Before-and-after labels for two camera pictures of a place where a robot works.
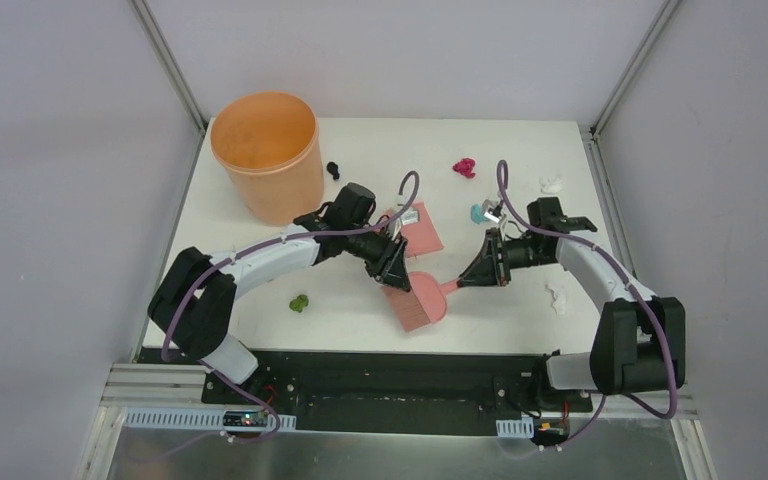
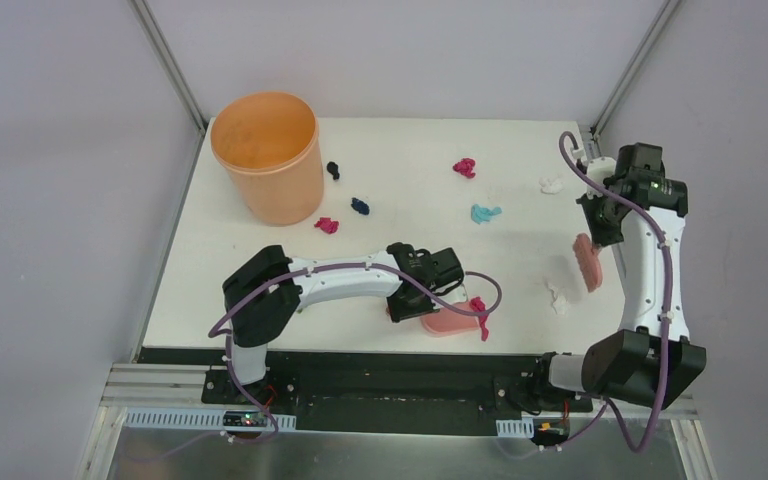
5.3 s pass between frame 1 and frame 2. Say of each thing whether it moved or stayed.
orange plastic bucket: stayed
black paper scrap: stayed
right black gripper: moved
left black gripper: moved
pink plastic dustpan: moved
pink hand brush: moved
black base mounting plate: stayed
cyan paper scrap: stayed
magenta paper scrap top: stayed
